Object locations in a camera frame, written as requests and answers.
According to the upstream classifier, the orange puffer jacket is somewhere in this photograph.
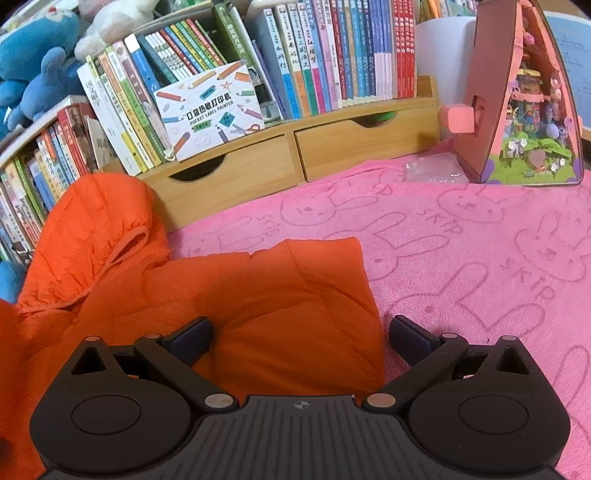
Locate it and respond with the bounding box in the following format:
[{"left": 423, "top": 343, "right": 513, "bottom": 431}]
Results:
[{"left": 1, "top": 173, "right": 386, "bottom": 479}]

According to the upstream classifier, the pink bunny towel mat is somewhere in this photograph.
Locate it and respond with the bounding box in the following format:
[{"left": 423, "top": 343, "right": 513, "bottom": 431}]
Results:
[{"left": 169, "top": 158, "right": 590, "bottom": 479}]

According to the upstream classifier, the wooden desk shelf with drawers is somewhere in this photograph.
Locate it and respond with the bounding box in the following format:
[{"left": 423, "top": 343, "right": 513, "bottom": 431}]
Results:
[{"left": 100, "top": 75, "right": 442, "bottom": 233}]

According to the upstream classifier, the clear plastic bag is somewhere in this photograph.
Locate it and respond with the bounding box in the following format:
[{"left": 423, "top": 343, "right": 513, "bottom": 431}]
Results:
[{"left": 403, "top": 152, "right": 469, "bottom": 184}]

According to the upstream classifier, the white label printer box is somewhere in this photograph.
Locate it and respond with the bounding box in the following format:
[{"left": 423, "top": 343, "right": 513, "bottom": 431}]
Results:
[{"left": 154, "top": 60, "right": 264, "bottom": 161}]

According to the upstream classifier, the pink cardboard book nook house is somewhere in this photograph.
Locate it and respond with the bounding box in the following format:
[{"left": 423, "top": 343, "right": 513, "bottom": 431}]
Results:
[{"left": 439, "top": 0, "right": 584, "bottom": 186}]

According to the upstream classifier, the blue plush toy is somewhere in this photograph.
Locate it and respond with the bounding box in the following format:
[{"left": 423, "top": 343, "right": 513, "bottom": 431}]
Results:
[{"left": 1, "top": 8, "right": 83, "bottom": 137}]

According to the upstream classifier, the white pink bunny plush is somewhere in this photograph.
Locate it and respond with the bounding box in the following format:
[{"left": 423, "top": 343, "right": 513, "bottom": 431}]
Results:
[{"left": 74, "top": 0, "right": 158, "bottom": 62}]

